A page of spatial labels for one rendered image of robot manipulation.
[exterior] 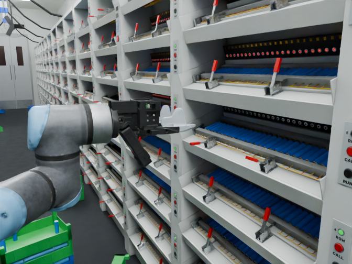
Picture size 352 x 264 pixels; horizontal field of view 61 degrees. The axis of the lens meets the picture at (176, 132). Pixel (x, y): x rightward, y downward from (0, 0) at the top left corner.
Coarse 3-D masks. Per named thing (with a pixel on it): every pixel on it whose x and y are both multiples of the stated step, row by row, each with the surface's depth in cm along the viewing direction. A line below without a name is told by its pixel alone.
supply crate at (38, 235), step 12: (48, 216) 153; (24, 228) 145; (36, 228) 149; (48, 228) 151; (60, 228) 151; (12, 240) 141; (24, 240) 141; (36, 240) 141; (48, 240) 134; (60, 240) 138; (0, 252) 121; (12, 252) 125; (24, 252) 128; (36, 252) 131
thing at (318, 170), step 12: (204, 132) 108; (228, 144) 97; (240, 144) 91; (252, 144) 88; (252, 156) 85; (264, 156) 83; (276, 156) 78; (288, 156) 76; (288, 168) 74; (300, 168) 73; (312, 168) 69; (324, 168) 67
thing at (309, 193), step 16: (224, 112) 116; (192, 128) 113; (288, 128) 89; (304, 128) 84; (208, 160) 101; (224, 160) 91; (240, 160) 86; (240, 176) 87; (256, 176) 79; (272, 176) 75; (288, 176) 73; (288, 192) 70; (304, 192) 65; (320, 192) 64; (320, 208) 63
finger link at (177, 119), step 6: (180, 108) 72; (174, 114) 72; (180, 114) 72; (162, 120) 71; (168, 120) 71; (174, 120) 72; (180, 120) 72; (162, 126) 71; (168, 126) 71; (174, 126) 71; (180, 126) 72; (186, 126) 73; (192, 126) 74; (180, 132) 72
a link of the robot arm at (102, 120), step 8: (88, 104) 65; (96, 104) 65; (104, 104) 66; (96, 112) 63; (104, 112) 64; (96, 120) 62; (104, 120) 63; (112, 120) 64; (96, 128) 62; (104, 128) 63; (112, 128) 64; (96, 136) 63; (104, 136) 64
